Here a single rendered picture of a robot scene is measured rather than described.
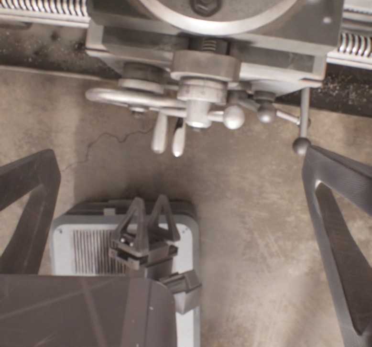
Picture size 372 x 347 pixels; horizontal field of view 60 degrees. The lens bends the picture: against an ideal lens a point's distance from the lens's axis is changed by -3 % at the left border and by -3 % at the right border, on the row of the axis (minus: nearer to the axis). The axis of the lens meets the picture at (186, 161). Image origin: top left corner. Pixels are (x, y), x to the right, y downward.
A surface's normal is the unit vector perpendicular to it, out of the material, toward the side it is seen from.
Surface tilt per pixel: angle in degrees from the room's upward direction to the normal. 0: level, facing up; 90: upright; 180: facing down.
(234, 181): 0
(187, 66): 9
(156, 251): 52
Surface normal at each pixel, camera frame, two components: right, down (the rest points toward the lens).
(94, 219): -0.01, -0.63
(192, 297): 0.78, 0.17
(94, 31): 0.00, 0.10
